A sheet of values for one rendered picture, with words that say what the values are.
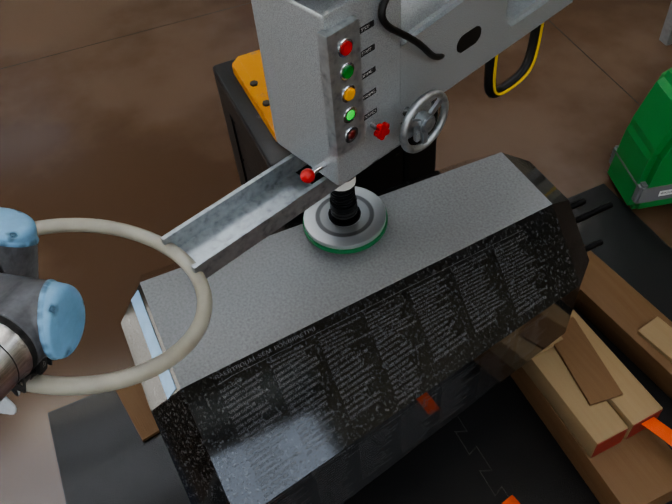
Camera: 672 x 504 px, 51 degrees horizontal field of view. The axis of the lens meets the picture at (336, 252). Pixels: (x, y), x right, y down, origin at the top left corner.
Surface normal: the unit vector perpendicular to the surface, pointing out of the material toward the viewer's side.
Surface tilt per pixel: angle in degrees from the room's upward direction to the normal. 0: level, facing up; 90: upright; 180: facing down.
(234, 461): 45
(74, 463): 0
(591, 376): 0
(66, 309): 89
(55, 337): 89
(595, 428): 0
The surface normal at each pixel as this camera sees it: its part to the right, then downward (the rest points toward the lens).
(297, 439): 0.29, 0.01
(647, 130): -0.96, -0.03
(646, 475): -0.07, -0.64
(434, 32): 0.68, 0.53
